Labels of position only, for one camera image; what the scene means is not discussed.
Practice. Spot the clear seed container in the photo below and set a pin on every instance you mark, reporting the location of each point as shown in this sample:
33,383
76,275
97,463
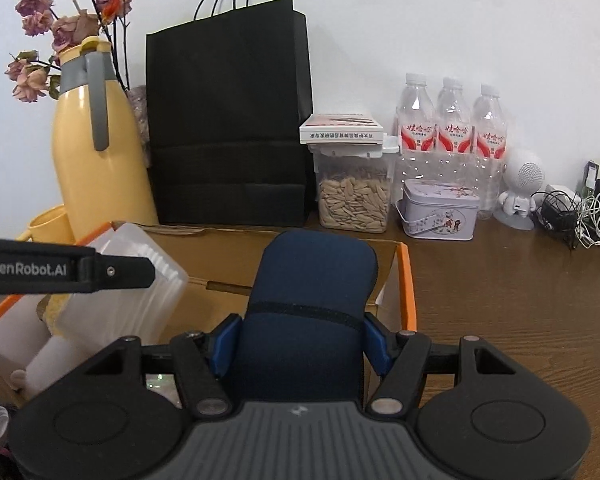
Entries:
352,200

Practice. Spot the flat white box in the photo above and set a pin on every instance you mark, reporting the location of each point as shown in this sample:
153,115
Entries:
340,132

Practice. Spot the clear plastic bead container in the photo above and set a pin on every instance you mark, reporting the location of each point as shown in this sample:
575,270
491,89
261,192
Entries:
125,305

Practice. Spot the white robot speaker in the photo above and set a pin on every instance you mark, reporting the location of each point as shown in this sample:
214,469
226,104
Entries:
525,175

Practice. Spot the printed tin box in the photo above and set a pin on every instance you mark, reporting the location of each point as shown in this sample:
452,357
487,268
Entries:
437,215

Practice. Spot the red cardboard box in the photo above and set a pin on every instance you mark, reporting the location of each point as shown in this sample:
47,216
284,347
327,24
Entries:
220,260

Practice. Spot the yellow thermos jug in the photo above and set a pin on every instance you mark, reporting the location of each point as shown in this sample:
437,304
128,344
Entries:
100,185

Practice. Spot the dried rose bouquet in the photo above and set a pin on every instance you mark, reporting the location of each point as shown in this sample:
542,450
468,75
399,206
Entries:
72,25

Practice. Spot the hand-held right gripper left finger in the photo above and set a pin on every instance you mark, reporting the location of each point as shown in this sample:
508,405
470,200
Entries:
225,350

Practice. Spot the yellow mug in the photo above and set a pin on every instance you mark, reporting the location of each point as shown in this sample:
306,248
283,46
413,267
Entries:
50,225

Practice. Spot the navy zip case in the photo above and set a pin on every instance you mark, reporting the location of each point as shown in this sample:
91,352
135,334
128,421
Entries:
300,360

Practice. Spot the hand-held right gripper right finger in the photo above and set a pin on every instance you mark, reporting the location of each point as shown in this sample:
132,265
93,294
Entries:
377,345

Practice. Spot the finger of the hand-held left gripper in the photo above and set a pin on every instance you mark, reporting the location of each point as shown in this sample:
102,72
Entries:
127,272

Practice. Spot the black paper bag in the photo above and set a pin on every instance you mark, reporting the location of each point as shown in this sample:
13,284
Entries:
230,110

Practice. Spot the plush sheep toy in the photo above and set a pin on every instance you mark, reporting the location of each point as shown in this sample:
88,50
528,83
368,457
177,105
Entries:
50,365

